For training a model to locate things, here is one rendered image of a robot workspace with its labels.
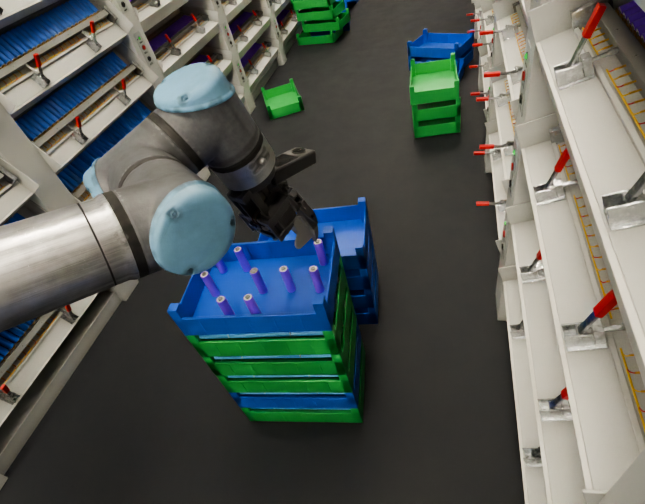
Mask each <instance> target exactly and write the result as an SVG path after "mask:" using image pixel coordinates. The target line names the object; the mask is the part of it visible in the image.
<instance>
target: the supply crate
mask: <svg viewBox="0 0 645 504"><path fill-rule="evenodd" d="M323 235H324V236H318V239H321V240H322V242H323V246H324V249H325V253H326V256H327V260H328V264H327V265H325V266H321V265H320V263H319V260H318V256H317V253H316V250H315V247H314V243H313V242H314V241H313V240H312V238H311V239H310V240H309V241H308V242H307V243H306V244H305V245H304V246H303V247H302V248H301V249H296V248H295V246H294V243H295V238H291V239H284V240H283V241H282V242H280V241H279V240H276V241H274V240H267V241H256V242H244V243H232V244H231V246H230V248H229V250H228V251H227V253H226V254H225V256H224V257H223V258H222V260H223V261H224V263H225V265H226V267H227V269H228V270H227V272H226V273H224V274H221V273H220V272H219V270H218V268H217V266H216V265H214V266H213V267H211V268H210V269H208V270H206V271H208V272H209V274H210V276H211V277H212V279H213V281H214V282H215V284H216V286H217V288H218V289H219V291H220V294H219V295H218V296H217V297H213V296H212V295H211V293H210V292H209V290H208V288H207V287H206V285H205V284H204V282H203V280H202V279H201V277H200V274H201V273H199V274H195V275H192V276H191V278H190V280H189V283H188V285H187V287H186V290H185V292H184V294H183V297H182V299H181V301H180V303H171V304H170V305H169V307H168V310H167V313H168V314H169V315H170V316H171V318H172V319H173V320H174V322H175V323H176V324H177V326H178V327H179V328H180V330H181V331H182V332H183V333H184V335H185V336H188V335H218V334H248V333H278V332H309V331H332V328H333V318H334V309H335V299H336V289H337V280H338V270H339V260H340V251H339V247H338V243H337V239H336V235H335V231H334V227H333V226H330V227H324V230H323ZM238 246H240V247H242V249H243V252H244V254H245V256H246V258H247V260H248V262H249V264H250V266H251V269H252V268H258V270H259V272H260V274H261V276H262V278H263V280H264V283H265V285H266V287H267V289H268V291H267V293H265V294H260V293H259V291H258V289H257V287H256V285H255V283H254V281H253V279H252V277H251V275H250V271H249V272H244V271H243V269H242V267H241V265H240V263H239V261H238V259H237V257H236V255H235V253H234V248H236V247H238ZM284 265H285V266H287V267H288V269H289V271H290V274H291V276H292V279H293V282H294V284H295V287H296V290H295V291H294V292H292V293H289V292H288V291H287V289H286V286H285V284H284V281H283V279H282V276H281V274H280V272H279V268H280V267H281V266H284ZM313 265H315V266H317V267H318V270H319V273H320V276H321V279H322V282H323V286H324V291H323V292H322V293H317V292H316V291H315V288H314V285H313V282H312V279H311V276H310V273H309V267H311V266H313ZM246 294H252V296H253V298H254V299H255V301H256V303H257V305H258V307H259V309H260V311H261V313H262V314H251V313H250V311H249V309H248V307H247V306H246V304H245V302H244V300H243V297H244V296H245V295H246ZM219 296H225V298H226V299H227V301H228V303H229V305H230V306H231V308H232V310H233V311H234V313H235V315H224V314H223V312H222V310H221V309H220V307H219V305H218V304H217V302H216V299H217V298H218V297H219Z"/></svg>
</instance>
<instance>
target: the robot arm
mask: <svg viewBox="0 0 645 504"><path fill-rule="evenodd" d="M154 104H155V105H156V107H157V109H156V110H155V111H153V112H152V113H151V114H150V115H149V116H148V117H147V118H145V119H144V120H143V121H142V122H141V123H140V124H139V125H137V126H136V127H135V128H134V129H133V130H132V131H131V132H129V133H128V134H127V135H126V136H125V137H124V138H123V139H122V140H120V141H119V142H118V143H117V144H116V145H115V146H114V147H112V148H111V149H110V150H109V151H108V152H107V153H106V154H104V155H103V156H102V157H101V158H97V159H96V160H95V161H94V162H93V163H92V166H91V167H90V168H89V169H88V170H87V171H86V172H85V173H84V175H83V183H84V185H85V187H86V189H87V190H88V191H89V192H90V193H91V196H92V197H93V199H90V200H86V201H83V202H80V203H76V204H73V205H70V206H66V207H63V208H60V209H56V210H53V211H50V212H46V213H43V214H40V215H36V216H33V217H30V218H27V219H23V220H20V221H17V222H13V223H10V224H7V225H3V226H0V332H2V331H5V330H7V329H10V328H12V327H15V326H17V325H20V324H22V323H25V322H27V321H29V320H32V319H34V318H37V317H39V316H42V315H44V314H47V313H49V312H52V311H54V310H57V309H59V308H62V307H64V306H67V305H69V304H71V303H74V302H76V301H79V300H81V299H84V298H86V297H89V296H91V295H94V294H96V293H99V292H101V291H104V290H106V289H109V288H111V287H113V286H116V285H118V284H121V283H123V282H126V281H128V280H137V279H139V278H142V277H145V276H147V275H150V274H152V273H155V272H157V271H159V270H162V269H164V270H166V271H168V272H170V273H174V274H179V275H195V274H199V273H202V272H204V271H206V270H208V269H210V268H211V267H213V266H214V265H216V264H217V263H218V262H219V261H220V260H221V259H222V258H223V257H224V256H225V254H226V253H227V251H228V250H229V248H230V246H231V244H232V242H233V239H234V235H235V229H236V221H235V215H234V212H233V209H232V207H231V205H230V204H229V202H228V201H227V200H226V199H225V198H224V197H223V196H222V194H221V193H220V191H219V190H218V189H217V188H216V187H215V186H214V185H212V184H210V183H208V182H206V181H204V180H203V179H201V178H200V177H199V176H198V175H196V174H197V173H198V172H199V171H201V170H202V169H203V168H204V167H205V166H206V165H208V166H209V167H210V168H211V169H212V171H213V172H214V173H215V174H216V175H217V177H218V178H219V179H220V180H221V181H222V183H223V184H224V185H225V186H226V187H227V188H229V191H228V192H227V193H226V196H227V197H228V198H229V199H230V200H231V202H232V203H233V204H234V205H235V206H236V207H237V209H238V210H239V211H240V212H239V213H238V215H239V217H240V218H241V219H242V220H243V221H244V222H245V223H246V224H247V226H248V227H249V228H250V229H251V230H252V231H253V232H254V231H255V229H256V231H257V232H259V233H261V234H262V235H264V236H267V237H269V238H272V239H273V240H274V241H276V240H279V241H280V242H282V241H283V240H284V238H285V237H286V235H287V234H289V232H290V230H292V231H293V232H294V233H295V234H296V238H295V243H294V246H295V248H296V249H301V248H302V247H303V246H304V245H305V244H306V243H307V242H308V241H309V240H310V239H311V238H312V240H313V241H314V242H316V241H317V239H318V225H317V224H318V221H317V218H316V215H315V213H314V211H313V210H312V208H311V207H310V206H309V205H308V204H307V203H306V201H305V200H304V199H303V198H302V196H301V195H300V194H299V193H298V192H297V191H296V190H295V189H294V188H292V187H290V186H288V183H287V181H284V180H286V179H288V178H290V177H292V176H294V175H295V174H297V173H299V172H301V171H303V170H304V169H306V168H308V167H310V166H312V165H314V164H315V163H316V152H315V150H310V149H305V148H301V147H295V148H293V149H291V150H289V151H287V152H284V153H282V154H280V155H278V156H276V157H275V154H274V151H273V150H272V148H271V147H270V145H269V143H268V142H267V140H266V139H265V137H264V136H263V134H262V132H261V131H260V130H259V128H258V126H257V125H256V123H255V122H254V120H253V119H252V117H251V115H250V114H249V112H248V111H247V109H246V107H245V106H244V104H243V103H242V101H241V100H240V98H239V96H238V95H237V93H236V92H235V87H234V86H233V84H231V83H230V82H229V81H228V79H227V78H226V77H225V75H224V74H223V72H222V71H221V70H220V69H219V68H218V67H217V66H215V65H213V64H210V63H194V64H190V65H187V66H184V67H182V68H180V69H178V70H176V71H174V72H173V73H171V74H170V75H168V76H167V77H166V78H165V79H163V80H162V83H161V84H160V85H158V86H157V88H156V89H155V92H154ZM296 213H297V214H296ZM245 218H246V219H247V220H248V221H249V223H248V222H247V221H246V219H245Z"/></svg>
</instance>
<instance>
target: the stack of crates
mask: <svg viewBox="0 0 645 504"><path fill-rule="evenodd" d="M312 210H313V211H314V213H315V215H316V218H317V221H318V224H317V225H318V236H324V235H323V230H324V227H330V226H333V227H334V231H335V235H336V239H337V243H338V247H339V251H340V255H341V259H342V263H343V266H344V270H345V274H346V279H347V283H348V286H349V290H350V294H351V298H352V302H353V306H354V310H355V314H356V318H357V322H358V324H378V268H377V263H376V257H375V251H374V245H373V240H372V234H371V228H370V222H369V216H368V210H367V205H366V199H365V197H360V198H358V205H349V206H339V207H329V208H319V209H312ZM291 238H296V234H295V233H294V232H293V231H292V230H290V232H289V234H287V235H286V237H285V238H284V239H291ZM267 240H273V239H272V238H269V237H267V236H264V235H262V234H261V233H260V235H259V238H258V241H267Z"/></svg>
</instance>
